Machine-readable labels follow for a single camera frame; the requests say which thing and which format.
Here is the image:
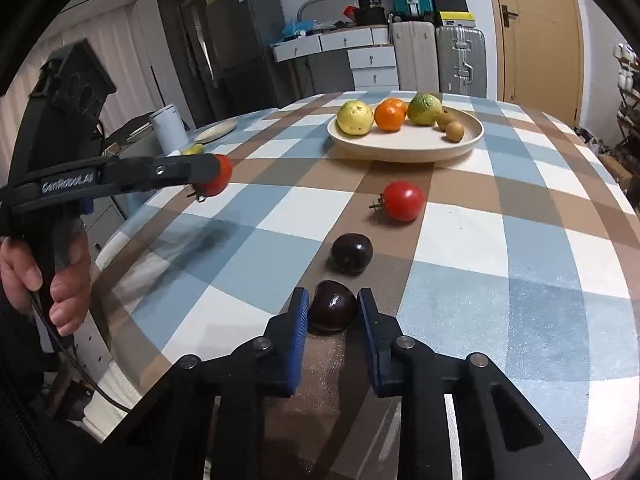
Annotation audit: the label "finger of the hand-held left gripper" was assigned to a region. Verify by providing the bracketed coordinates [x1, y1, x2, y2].
[99, 153, 222, 196]

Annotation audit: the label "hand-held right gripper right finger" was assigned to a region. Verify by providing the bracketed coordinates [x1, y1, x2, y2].
[356, 287, 593, 480]

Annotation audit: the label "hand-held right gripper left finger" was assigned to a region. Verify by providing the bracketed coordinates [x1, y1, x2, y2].
[97, 287, 311, 480]

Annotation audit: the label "dark purple plum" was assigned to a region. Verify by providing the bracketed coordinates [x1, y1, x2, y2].
[308, 280, 358, 333]
[331, 233, 375, 276]

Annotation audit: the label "red tomato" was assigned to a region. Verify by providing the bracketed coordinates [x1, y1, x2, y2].
[370, 180, 426, 223]
[192, 154, 234, 203]

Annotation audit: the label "large cream plate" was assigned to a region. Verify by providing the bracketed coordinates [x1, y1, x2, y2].
[327, 105, 485, 163]

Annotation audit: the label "yellow guava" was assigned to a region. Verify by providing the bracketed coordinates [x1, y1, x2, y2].
[336, 100, 375, 136]

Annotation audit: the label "green guava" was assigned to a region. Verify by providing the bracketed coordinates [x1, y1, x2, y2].
[407, 92, 444, 126]

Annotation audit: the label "person's left hand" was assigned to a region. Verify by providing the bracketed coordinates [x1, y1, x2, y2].
[0, 239, 93, 336]

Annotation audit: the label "white thermos jug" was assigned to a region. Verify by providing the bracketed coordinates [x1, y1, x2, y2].
[150, 104, 187, 156]

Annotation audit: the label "small beige plate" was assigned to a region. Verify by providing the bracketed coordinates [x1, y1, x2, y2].
[194, 122, 236, 142]

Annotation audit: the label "white curtain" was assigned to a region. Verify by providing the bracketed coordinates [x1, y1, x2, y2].
[65, 7, 196, 131]

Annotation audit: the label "dark wardrobe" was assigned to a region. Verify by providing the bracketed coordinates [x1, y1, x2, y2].
[155, 0, 213, 121]

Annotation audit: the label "dark grey fridge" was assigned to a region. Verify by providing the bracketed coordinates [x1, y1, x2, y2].
[205, 0, 286, 111]

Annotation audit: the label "brown blue checked tablecloth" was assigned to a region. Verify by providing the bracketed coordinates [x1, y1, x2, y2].
[92, 91, 633, 480]

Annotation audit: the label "blue plastic bag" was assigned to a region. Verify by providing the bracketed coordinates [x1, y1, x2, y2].
[282, 19, 316, 41]

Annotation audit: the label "white perforated panel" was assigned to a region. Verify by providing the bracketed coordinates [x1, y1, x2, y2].
[75, 305, 113, 406]

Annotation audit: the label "white desk with drawers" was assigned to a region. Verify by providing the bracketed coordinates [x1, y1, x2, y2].
[272, 26, 401, 91]

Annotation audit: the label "person's dark clothing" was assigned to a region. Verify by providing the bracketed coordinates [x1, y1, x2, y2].
[0, 285, 126, 480]

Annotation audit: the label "black bag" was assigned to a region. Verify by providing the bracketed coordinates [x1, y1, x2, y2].
[355, 7, 388, 26]

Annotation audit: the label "beige suitcase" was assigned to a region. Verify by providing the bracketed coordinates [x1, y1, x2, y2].
[390, 21, 437, 92]

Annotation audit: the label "silver suitcase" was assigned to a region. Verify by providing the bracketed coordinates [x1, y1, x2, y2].
[436, 25, 487, 98]

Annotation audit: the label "pile of dark shoes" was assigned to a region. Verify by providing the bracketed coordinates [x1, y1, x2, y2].
[575, 125, 626, 161]

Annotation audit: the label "yellow black shoe box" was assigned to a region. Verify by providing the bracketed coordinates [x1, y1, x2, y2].
[440, 10, 476, 28]

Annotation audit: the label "wooden shoe rack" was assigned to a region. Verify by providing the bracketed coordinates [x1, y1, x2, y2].
[612, 42, 640, 171]

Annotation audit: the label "tan wooden door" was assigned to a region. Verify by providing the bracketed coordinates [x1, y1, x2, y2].
[485, 0, 586, 126]

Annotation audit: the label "assorted sneakers collection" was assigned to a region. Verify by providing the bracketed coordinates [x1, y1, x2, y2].
[613, 42, 640, 161]

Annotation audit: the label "black cable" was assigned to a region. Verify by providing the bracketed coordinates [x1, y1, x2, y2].
[27, 290, 133, 413]

